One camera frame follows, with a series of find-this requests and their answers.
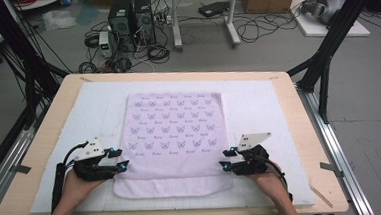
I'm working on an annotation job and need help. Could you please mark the white foam mat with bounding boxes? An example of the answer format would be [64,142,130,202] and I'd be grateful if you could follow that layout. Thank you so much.
[22,68,316,215]

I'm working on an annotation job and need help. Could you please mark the white floor board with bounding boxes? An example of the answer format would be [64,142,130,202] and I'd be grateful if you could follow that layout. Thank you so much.
[289,0,372,42]

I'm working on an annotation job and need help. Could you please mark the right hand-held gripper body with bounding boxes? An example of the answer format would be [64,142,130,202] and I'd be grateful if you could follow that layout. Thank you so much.
[229,132,275,177]

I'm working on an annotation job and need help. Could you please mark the grey tape piece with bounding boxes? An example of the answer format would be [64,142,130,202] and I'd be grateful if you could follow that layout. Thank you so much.
[319,160,345,180]

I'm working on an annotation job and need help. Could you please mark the white desk leg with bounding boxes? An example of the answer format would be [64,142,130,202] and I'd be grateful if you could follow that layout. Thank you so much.
[223,0,243,49]
[170,0,185,52]

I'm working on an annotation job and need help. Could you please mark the person's right hand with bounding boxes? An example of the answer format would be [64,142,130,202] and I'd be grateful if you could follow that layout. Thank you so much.
[248,163,290,204]

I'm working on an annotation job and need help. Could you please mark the pink towel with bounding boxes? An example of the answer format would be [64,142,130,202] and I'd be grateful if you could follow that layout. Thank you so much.
[107,87,235,202]

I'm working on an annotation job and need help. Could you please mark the right hand-held gripper black cable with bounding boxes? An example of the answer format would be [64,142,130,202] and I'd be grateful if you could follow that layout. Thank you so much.
[253,152,295,206]

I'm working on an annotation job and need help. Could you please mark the white power supply unit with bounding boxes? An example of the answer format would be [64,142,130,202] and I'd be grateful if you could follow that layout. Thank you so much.
[98,30,113,59]

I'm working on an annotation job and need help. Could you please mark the black tape piece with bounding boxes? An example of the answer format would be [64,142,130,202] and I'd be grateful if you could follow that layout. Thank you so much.
[13,162,32,175]

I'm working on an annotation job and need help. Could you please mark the left hand-held gripper black cable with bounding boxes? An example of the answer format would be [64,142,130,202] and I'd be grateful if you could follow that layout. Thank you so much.
[46,141,94,214]

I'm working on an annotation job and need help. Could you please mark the black cable tangle near computers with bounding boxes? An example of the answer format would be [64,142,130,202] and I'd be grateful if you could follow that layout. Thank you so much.
[74,17,173,77]

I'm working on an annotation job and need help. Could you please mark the clear plastic bag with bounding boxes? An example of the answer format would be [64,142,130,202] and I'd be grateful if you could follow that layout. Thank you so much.
[41,8,78,32]

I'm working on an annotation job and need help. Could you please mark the thin wooden stick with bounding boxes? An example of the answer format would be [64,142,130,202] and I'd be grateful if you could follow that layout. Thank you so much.
[307,182,334,210]

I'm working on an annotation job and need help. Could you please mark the hand-held gripper black cable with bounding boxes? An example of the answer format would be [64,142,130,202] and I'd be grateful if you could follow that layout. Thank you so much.
[253,152,295,206]
[46,141,94,214]

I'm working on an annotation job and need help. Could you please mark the grey robot head device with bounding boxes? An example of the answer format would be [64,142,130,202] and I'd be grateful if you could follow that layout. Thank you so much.
[300,0,351,27]

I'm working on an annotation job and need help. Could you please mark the aluminium rail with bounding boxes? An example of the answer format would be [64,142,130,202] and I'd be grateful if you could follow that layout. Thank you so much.
[295,80,375,215]
[0,125,41,215]

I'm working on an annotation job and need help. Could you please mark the black cable loops on floor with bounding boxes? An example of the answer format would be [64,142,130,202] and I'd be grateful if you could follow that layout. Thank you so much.
[232,9,301,45]

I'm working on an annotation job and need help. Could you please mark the flat black laptop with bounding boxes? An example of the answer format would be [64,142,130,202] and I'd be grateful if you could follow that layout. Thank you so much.
[197,0,231,19]

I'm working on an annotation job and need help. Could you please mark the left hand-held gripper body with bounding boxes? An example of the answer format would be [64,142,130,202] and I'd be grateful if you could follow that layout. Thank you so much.
[71,135,118,183]

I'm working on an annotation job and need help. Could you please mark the black metal frame stand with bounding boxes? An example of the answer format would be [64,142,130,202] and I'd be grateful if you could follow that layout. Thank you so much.
[0,0,77,188]
[281,0,381,127]

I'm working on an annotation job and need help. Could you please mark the large black computer tower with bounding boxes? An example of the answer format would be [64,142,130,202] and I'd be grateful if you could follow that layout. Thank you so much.
[106,0,138,54]

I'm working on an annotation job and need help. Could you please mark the slim black computer tower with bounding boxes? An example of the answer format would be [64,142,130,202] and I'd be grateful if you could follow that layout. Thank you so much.
[133,0,158,47]

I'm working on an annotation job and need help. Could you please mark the person's left hand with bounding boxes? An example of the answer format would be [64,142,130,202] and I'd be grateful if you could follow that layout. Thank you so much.
[60,167,108,213]

